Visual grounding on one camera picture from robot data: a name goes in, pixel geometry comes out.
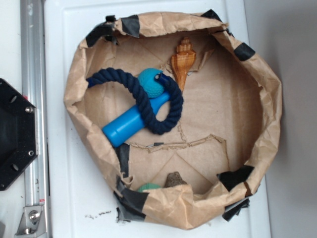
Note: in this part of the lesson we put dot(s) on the teal dimpled rubber ball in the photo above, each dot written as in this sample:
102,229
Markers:
147,79

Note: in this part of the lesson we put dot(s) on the blue plastic bottle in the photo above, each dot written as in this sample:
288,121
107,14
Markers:
123,127

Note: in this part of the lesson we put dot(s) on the orange spiral seashell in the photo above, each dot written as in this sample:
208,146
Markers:
182,61

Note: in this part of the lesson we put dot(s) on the grey-brown rock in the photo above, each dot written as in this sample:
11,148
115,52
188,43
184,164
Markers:
174,179

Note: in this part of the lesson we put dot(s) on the green rubber ball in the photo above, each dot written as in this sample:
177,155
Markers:
148,186

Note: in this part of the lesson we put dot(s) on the brown paper bag bin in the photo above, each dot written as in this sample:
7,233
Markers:
225,141

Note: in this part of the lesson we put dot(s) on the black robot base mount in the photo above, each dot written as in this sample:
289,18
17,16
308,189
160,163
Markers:
18,146

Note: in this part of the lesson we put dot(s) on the aluminium extrusion rail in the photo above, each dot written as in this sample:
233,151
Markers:
37,190

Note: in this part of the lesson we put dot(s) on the metal corner bracket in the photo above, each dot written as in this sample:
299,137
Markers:
32,223

